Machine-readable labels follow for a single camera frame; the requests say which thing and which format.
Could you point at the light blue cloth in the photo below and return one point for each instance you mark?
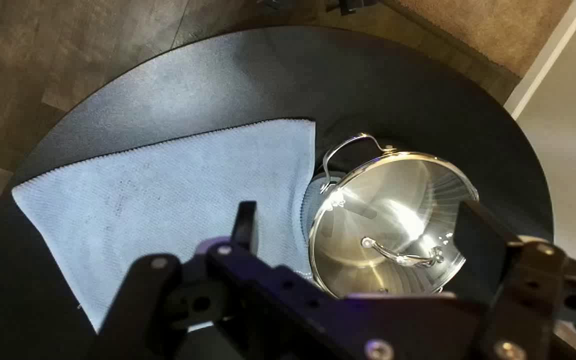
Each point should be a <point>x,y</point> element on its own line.
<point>169,201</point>

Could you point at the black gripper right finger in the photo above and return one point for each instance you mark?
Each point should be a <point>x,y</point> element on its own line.
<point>481,256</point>

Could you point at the stainless steel pot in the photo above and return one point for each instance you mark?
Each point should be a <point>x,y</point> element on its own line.
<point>308,201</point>

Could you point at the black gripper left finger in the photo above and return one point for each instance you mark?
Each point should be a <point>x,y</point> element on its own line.
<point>244,222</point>

